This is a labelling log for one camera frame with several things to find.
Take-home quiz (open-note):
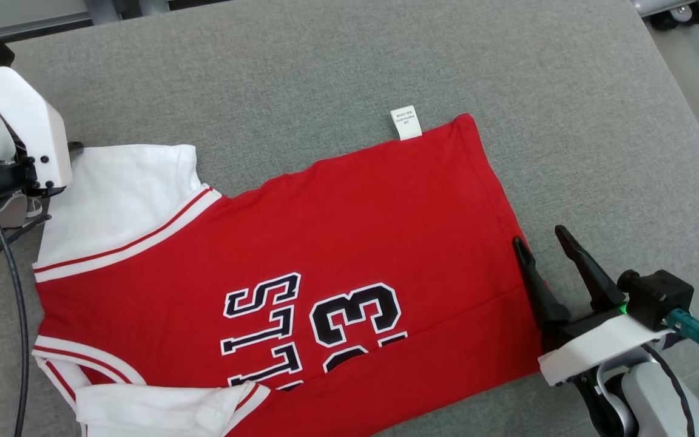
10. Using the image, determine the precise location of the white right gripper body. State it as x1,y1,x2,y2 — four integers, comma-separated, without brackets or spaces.
538,303,673,387

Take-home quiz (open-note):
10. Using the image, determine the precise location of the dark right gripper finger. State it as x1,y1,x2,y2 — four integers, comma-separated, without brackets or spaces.
555,225,628,312
512,236,571,329

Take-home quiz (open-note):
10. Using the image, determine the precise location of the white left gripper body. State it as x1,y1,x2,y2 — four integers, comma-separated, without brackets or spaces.
0,66,74,198

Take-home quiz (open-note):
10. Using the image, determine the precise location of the red white basketball jersey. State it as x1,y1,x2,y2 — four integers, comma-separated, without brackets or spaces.
32,106,547,437

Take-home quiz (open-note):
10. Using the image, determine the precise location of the grey partition leg with caster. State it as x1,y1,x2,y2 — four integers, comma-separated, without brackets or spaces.
632,0,699,31

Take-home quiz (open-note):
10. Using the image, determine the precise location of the grey partition base rail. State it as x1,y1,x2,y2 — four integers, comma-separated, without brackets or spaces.
0,0,235,42

